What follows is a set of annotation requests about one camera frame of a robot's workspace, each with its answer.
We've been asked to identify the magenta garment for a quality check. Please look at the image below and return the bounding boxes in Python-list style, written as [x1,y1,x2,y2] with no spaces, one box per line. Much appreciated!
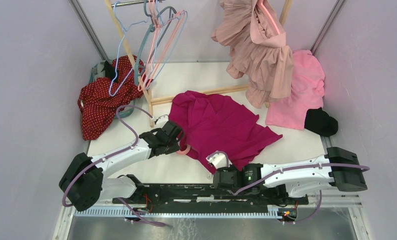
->
[169,90,283,174]

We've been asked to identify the dusty pink skirt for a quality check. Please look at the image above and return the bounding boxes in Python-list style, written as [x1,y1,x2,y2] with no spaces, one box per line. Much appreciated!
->
[211,0,294,109]

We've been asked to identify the pink plastic hanger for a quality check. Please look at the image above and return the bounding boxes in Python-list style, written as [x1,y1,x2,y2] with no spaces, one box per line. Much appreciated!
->
[258,0,281,35]

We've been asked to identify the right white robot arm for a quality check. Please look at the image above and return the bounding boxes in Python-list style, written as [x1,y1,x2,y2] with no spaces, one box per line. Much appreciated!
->
[206,147,370,204]

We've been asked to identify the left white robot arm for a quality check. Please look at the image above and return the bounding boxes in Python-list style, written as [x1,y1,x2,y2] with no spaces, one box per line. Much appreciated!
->
[58,121,184,212]

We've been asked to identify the light blue hanger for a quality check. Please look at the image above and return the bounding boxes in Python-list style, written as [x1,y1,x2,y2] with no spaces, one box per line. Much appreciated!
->
[106,0,149,97]

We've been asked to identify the grey teal hanger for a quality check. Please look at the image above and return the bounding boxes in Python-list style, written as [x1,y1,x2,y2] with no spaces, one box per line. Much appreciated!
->
[133,0,178,87]

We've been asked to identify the red polka dot garment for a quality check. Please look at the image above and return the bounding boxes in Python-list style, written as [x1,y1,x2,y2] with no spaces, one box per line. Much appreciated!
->
[77,55,143,141]

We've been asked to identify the teal basket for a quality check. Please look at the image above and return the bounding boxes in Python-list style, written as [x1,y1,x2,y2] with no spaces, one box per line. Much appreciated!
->
[88,60,134,118]

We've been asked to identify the black cloth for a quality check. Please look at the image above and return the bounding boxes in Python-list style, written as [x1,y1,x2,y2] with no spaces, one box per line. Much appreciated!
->
[304,107,339,137]

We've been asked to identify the pink towel garment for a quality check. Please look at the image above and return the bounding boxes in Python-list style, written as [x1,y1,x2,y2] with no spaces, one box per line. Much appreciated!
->
[265,50,326,130]

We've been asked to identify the wooden clothes rack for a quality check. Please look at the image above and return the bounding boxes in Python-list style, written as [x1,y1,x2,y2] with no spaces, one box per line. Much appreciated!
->
[104,0,293,113]

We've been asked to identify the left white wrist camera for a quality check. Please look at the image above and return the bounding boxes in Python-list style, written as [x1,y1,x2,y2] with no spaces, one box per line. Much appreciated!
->
[154,114,169,126]

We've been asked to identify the white slotted cable duct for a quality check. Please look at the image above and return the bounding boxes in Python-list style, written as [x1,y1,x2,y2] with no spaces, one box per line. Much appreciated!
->
[74,206,282,220]

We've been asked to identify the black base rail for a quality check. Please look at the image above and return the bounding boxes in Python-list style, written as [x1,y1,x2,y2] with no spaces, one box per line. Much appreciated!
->
[112,183,309,214]

